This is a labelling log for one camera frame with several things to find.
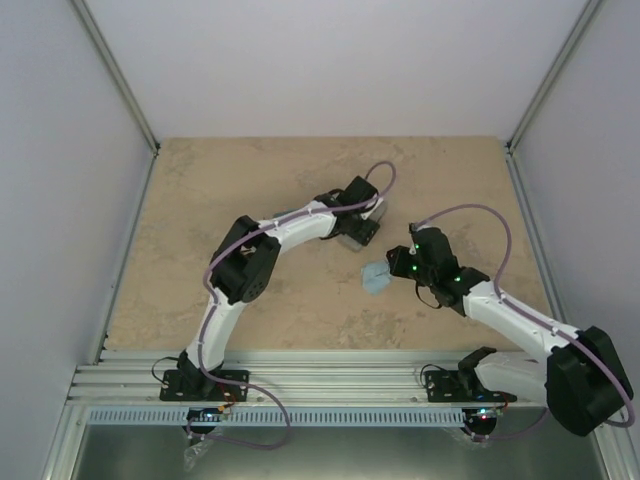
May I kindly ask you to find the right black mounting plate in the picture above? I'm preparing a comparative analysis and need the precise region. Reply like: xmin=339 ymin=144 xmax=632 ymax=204
xmin=420 ymin=364 xmax=517 ymax=403

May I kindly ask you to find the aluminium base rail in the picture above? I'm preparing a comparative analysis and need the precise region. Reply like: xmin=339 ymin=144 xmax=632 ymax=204
xmin=67 ymin=349 xmax=551 ymax=406

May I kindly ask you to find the blue glasses case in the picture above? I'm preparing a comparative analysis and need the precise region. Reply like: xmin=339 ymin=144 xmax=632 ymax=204
xmin=273 ymin=210 xmax=292 ymax=221

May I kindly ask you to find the circuit board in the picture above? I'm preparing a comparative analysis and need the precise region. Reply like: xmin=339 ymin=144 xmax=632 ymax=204
xmin=464 ymin=407 xmax=502 ymax=424
xmin=186 ymin=406 xmax=233 ymax=423

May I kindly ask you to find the light blue cleaning cloth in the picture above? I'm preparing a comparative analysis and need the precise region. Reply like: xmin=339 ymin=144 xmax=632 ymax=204
xmin=361 ymin=260 xmax=391 ymax=295

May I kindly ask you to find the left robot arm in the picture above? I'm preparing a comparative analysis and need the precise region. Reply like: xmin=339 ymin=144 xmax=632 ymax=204
xmin=160 ymin=176 xmax=386 ymax=401

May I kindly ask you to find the right circuit board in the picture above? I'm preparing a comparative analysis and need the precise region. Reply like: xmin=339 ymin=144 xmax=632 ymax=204
xmin=464 ymin=407 xmax=502 ymax=424

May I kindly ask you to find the slotted cable duct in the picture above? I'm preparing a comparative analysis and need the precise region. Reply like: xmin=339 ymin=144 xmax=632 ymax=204
xmin=87 ymin=406 xmax=466 ymax=428

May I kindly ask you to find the left aluminium frame post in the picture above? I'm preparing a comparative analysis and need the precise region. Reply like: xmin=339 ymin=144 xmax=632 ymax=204
xmin=69 ymin=0 xmax=160 ymax=156

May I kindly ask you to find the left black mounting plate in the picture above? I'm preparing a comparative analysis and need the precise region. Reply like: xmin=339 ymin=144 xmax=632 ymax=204
xmin=159 ymin=370 xmax=249 ymax=403

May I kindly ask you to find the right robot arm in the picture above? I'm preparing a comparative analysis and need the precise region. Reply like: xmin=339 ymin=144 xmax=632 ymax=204
xmin=386 ymin=227 xmax=635 ymax=436

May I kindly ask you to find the aluminium frame post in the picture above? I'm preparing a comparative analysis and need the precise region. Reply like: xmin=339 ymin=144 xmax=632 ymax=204
xmin=505 ymin=0 xmax=606 ymax=155
xmin=69 ymin=0 xmax=160 ymax=156

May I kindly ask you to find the black mounting plate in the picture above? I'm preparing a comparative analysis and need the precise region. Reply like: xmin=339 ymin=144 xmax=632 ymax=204
xmin=159 ymin=370 xmax=249 ymax=403
xmin=420 ymin=364 xmax=517 ymax=403

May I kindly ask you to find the grey glasses case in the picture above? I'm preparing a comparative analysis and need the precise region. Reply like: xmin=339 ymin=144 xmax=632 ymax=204
xmin=339 ymin=200 xmax=387 ymax=252

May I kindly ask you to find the right aluminium frame post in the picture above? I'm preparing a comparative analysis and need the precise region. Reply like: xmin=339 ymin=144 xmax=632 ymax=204
xmin=505 ymin=0 xmax=606 ymax=155

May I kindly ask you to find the left circuit board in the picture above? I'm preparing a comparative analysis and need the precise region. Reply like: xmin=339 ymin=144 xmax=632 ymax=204
xmin=186 ymin=406 xmax=233 ymax=423

